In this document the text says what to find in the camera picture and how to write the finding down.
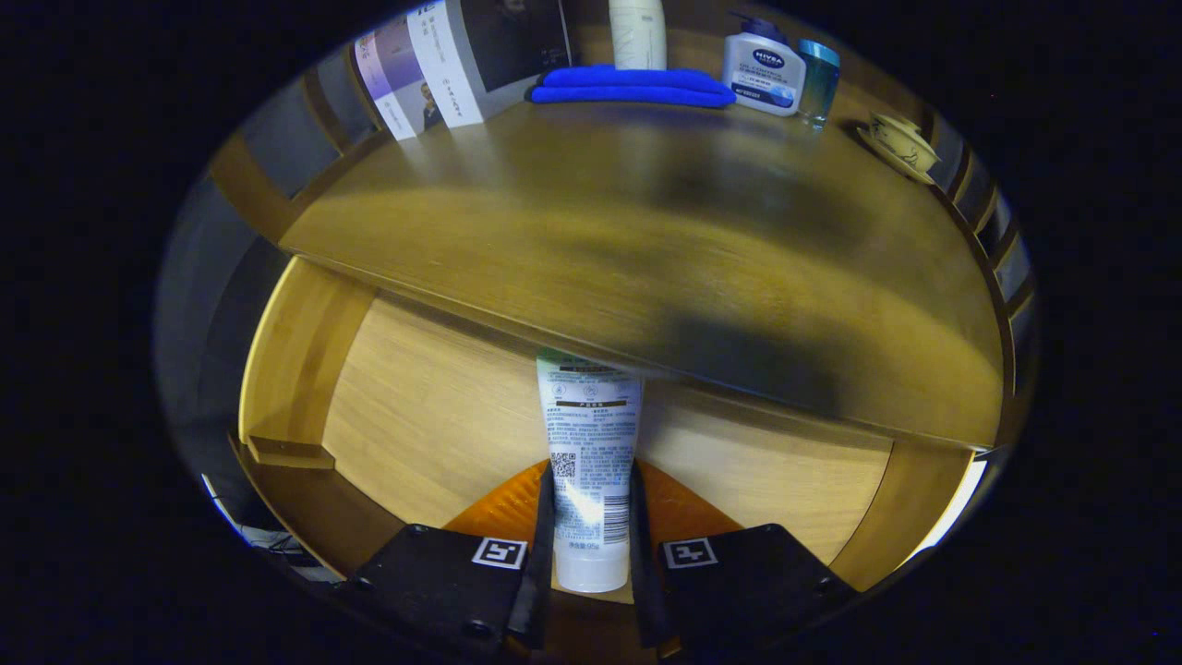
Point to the purple book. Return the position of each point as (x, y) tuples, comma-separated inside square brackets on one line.
[(392, 74)]

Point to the white book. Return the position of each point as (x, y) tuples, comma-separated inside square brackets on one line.
[(443, 65)]

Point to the white tube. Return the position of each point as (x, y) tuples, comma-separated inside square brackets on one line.
[(591, 443)]

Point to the teal bottle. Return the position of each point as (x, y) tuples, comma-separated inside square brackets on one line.
[(818, 83)]

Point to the wooden drawer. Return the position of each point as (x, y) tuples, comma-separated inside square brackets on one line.
[(434, 406)]

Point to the black backdrop cloth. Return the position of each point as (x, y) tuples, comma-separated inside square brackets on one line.
[(194, 305)]

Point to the wooden cabinet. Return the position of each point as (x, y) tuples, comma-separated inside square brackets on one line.
[(245, 189)]

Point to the blue folded cloth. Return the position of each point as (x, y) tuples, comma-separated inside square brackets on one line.
[(628, 88)]

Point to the beige lidded teacup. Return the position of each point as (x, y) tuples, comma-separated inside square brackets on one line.
[(900, 143)]

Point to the white bottle with blue cap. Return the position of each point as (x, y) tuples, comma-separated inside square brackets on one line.
[(762, 78)]

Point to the white pump bottle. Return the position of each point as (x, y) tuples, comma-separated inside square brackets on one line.
[(637, 32)]

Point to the wooden countertop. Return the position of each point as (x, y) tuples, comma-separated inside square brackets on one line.
[(554, 222)]

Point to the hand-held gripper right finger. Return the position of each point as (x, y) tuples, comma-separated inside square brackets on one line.
[(639, 573)]

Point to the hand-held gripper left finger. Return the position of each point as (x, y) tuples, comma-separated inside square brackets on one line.
[(545, 554)]

